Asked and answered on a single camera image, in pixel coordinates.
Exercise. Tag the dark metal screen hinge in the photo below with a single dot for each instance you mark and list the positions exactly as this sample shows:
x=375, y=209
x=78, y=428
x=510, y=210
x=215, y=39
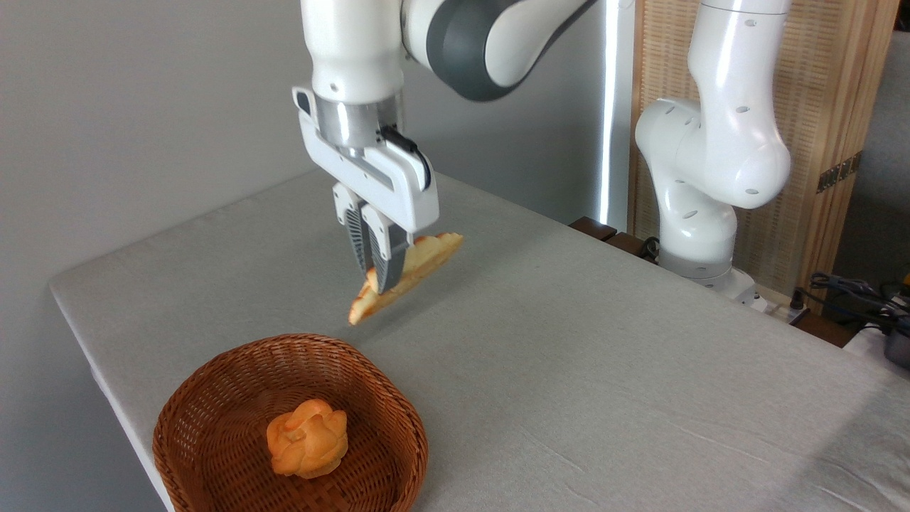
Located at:
x=839, y=172

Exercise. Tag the round orange bread bun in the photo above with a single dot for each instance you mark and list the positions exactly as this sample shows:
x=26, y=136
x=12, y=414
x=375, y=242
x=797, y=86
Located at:
x=309, y=441

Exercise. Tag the brown wicker basket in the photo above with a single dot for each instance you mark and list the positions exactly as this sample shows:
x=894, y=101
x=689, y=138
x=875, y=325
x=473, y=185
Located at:
x=384, y=427

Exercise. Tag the grey tablecloth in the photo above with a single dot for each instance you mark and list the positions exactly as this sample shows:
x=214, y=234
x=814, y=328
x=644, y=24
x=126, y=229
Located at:
x=569, y=355

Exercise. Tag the wooden folding screen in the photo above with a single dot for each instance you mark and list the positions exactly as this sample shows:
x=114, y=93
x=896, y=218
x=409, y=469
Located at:
x=817, y=85

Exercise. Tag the long toasted bread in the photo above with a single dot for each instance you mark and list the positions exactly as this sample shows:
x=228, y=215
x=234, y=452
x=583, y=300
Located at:
x=426, y=257

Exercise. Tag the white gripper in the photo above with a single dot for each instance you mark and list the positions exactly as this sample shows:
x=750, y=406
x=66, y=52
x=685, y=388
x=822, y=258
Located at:
x=384, y=185

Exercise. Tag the white power strip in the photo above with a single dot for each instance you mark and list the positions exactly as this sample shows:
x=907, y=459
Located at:
x=780, y=313

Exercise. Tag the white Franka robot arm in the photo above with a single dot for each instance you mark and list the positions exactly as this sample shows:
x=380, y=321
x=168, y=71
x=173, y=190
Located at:
x=355, y=43

